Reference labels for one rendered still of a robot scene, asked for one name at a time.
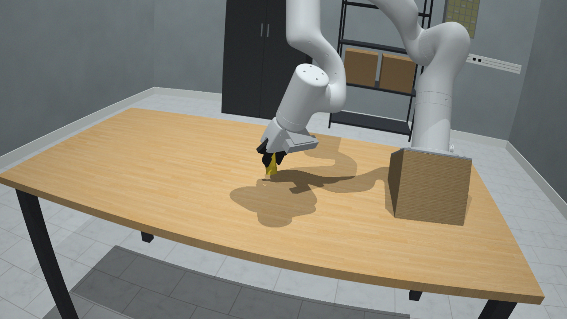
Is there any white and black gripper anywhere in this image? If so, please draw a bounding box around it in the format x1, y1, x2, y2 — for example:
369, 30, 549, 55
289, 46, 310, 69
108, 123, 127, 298
256, 117, 292, 167

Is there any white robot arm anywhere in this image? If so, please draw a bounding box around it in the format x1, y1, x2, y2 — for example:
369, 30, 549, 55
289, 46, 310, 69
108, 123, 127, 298
276, 0, 470, 156

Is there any yellow cylinder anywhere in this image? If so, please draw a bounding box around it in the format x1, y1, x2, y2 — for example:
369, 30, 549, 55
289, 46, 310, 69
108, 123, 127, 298
265, 152, 277, 175

